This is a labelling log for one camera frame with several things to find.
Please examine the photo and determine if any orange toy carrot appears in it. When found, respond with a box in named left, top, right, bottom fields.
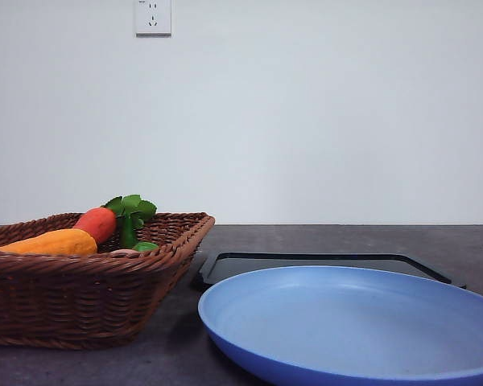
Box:
left=74, top=207, right=117, bottom=244

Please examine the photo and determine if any green leafy toy vegetable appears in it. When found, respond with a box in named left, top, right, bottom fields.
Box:
left=100, top=194, right=158, bottom=252

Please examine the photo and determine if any yellow orange toy vegetable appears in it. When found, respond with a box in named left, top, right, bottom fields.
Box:
left=0, top=229, right=98, bottom=256

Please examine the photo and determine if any black tray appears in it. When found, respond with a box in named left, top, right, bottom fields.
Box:
left=192, top=253, right=467, bottom=293

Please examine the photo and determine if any white wall socket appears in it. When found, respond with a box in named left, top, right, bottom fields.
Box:
left=135, top=0, right=172, bottom=38

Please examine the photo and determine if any blue plate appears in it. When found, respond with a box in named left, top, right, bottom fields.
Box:
left=198, top=265, right=483, bottom=386

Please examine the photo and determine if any brown egg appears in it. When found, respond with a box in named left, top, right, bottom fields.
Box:
left=109, top=248, right=140, bottom=257

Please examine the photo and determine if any brown wicker basket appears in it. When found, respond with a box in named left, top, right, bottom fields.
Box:
left=0, top=213, right=215, bottom=349

